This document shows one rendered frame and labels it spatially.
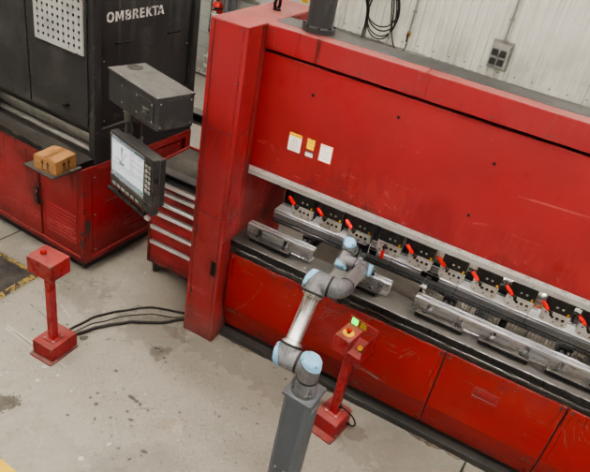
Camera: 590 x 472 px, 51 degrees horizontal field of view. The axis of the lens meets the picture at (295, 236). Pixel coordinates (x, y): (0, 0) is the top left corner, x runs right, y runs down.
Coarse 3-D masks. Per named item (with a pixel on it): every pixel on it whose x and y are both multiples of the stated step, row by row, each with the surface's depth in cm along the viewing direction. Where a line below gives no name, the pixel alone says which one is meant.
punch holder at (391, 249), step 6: (384, 234) 368; (390, 234) 366; (396, 234) 364; (378, 240) 371; (384, 240) 370; (390, 240) 368; (396, 240) 366; (402, 240) 364; (378, 246) 373; (390, 246) 370; (396, 246) 368; (402, 246) 367; (390, 252) 371; (396, 252) 369
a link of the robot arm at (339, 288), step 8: (360, 264) 348; (368, 264) 350; (352, 272) 336; (360, 272) 339; (368, 272) 349; (336, 280) 316; (344, 280) 320; (352, 280) 327; (360, 280) 337; (336, 288) 314; (344, 288) 316; (352, 288) 321; (328, 296) 317; (336, 296) 316; (344, 296) 318
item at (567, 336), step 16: (288, 208) 439; (288, 224) 435; (304, 224) 427; (320, 240) 427; (336, 240) 420; (368, 256) 414; (384, 256) 408; (400, 256) 410; (400, 272) 408; (416, 272) 401; (432, 288) 401; (448, 288) 395; (464, 288) 390; (480, 304) 389; (496, 304) 384; (512, 320) 383; (528, 320) 378; (544, 336) 378; (560, 336) 373; (576, 336) 368
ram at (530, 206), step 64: (256, 128) 380; (320, 128) 359; (384, 128) 340; (448, 128) 323; (512, 128) 312; (320, 192) 377; (384, 192) 356; (448, 192) 338; (512, 192) 321; (576, 192) 306; (512, 256) 336; (576, 256) 319
